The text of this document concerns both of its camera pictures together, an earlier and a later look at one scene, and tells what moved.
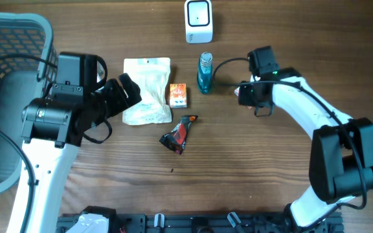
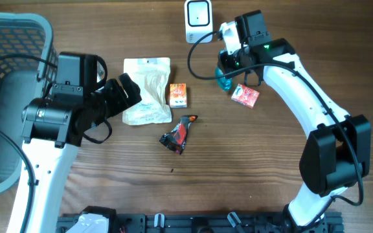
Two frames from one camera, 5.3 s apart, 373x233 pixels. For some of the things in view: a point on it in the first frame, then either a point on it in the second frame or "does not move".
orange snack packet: [178, 95] does not move
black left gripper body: [113, 99] does not move
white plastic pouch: [151, 76] does not move
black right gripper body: [248, 96] → [234, 63]
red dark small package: [175, 140] does not move
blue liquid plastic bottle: [204, 77] → [225, 84]
